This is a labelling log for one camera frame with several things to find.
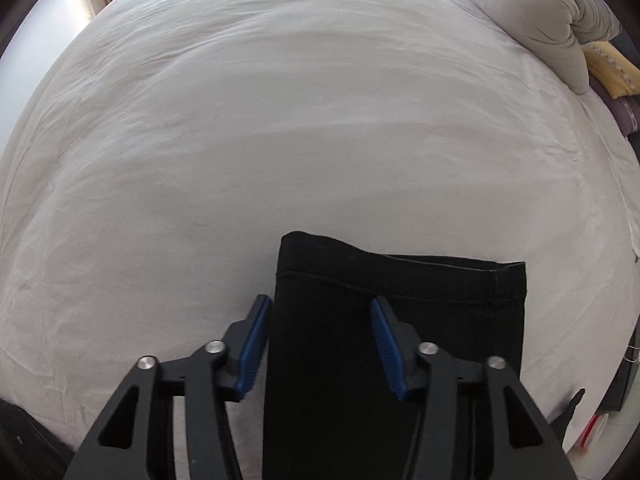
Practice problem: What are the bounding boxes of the rolled white duvet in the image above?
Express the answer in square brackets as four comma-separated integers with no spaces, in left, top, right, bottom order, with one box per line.
[469,0,620,94]

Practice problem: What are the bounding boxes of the purple pillow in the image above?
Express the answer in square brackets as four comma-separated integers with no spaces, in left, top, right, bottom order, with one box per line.
[589,76,640,136]

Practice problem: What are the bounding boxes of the white bed with sheet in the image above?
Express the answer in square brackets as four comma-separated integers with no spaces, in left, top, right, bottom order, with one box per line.
[1,0,639,479]

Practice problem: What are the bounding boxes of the yellow pillow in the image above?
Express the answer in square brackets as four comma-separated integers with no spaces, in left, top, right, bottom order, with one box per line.
[582,41,640,99]

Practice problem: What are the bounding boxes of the dark nightstand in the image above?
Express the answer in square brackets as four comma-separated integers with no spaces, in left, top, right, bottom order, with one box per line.
[600,327,639,412]

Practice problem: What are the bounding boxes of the black pants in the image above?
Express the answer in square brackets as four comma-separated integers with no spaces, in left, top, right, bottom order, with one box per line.
[260,231,528,480]

